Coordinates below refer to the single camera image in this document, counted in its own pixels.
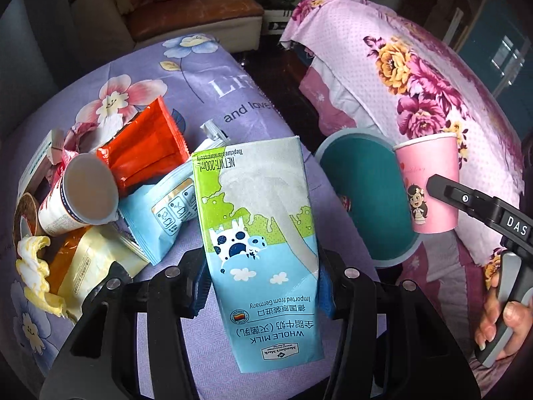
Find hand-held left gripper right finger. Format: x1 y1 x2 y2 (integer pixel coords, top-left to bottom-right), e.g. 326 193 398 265
318 251 481 400

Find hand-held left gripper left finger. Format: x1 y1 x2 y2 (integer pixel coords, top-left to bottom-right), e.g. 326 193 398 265
39 250 209 400

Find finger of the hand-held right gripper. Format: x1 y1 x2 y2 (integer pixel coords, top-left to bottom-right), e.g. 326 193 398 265
425 174 506 221

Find pink paper cup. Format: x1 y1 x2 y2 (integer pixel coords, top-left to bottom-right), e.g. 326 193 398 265
393 132 460 234

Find blue green milk carton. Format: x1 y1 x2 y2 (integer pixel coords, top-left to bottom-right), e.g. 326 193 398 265
191 135 326 373

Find light blue packet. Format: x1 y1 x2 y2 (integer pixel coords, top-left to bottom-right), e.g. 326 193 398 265
119 162 201 265

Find teal plastic basin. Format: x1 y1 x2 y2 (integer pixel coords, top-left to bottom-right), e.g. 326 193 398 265
314 128 423 268

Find yellow packet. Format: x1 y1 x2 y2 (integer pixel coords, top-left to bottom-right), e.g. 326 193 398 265
49 225 150 323

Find white and red plastic cup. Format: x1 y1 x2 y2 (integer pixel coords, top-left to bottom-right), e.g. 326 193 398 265
38 153 120 236

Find yellow white wrapper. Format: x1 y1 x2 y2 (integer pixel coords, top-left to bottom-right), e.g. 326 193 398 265
16 235 71 319

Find brown wooden bowl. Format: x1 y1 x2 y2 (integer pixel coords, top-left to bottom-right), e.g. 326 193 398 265
12 192 42 255

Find person's right hand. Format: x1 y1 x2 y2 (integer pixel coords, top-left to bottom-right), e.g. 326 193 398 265
475 287 533 360

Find orange foil wrapper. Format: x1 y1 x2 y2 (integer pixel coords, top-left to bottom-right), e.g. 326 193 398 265
96 96 190 198

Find small white wrapper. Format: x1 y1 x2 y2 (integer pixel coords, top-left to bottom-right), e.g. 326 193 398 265
200 120 230 143

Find pink floral blanket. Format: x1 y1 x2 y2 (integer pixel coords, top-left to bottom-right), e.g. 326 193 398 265
279 0 526 267

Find pink quilt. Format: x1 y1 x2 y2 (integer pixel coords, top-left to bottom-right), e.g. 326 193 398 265
299 56 521 400

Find crumpled pink wrapper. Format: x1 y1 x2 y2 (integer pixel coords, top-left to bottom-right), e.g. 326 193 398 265
62 120 106 163

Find purple floral bedsheet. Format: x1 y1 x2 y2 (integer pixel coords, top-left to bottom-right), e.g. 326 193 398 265
0 31 400 400

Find white cardboard box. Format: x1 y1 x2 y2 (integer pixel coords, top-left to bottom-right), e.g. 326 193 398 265
17 129 64 194

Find dark low table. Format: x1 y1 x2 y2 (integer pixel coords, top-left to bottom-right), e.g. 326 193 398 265
253 0 330 36

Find brown leather seat cushion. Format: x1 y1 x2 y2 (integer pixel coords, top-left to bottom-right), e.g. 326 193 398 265
125 0 266 43

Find cream sofa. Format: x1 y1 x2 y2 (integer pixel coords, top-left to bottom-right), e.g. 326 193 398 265
67 0 267 51

